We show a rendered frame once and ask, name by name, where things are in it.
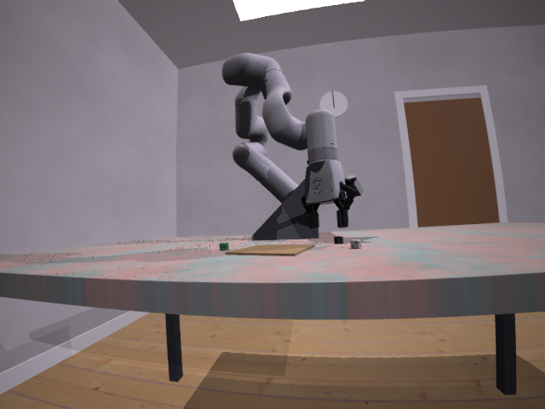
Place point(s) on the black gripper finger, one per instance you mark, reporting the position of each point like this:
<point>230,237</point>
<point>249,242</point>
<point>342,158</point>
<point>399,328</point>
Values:
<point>312,215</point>
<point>344,205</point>

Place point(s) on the tan mat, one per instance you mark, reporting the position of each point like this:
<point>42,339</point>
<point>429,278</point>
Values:
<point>272,250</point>

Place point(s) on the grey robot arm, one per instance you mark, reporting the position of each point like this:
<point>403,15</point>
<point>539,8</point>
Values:
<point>253,71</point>

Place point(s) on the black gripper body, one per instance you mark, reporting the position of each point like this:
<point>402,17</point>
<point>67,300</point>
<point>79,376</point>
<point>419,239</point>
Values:
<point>322,183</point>

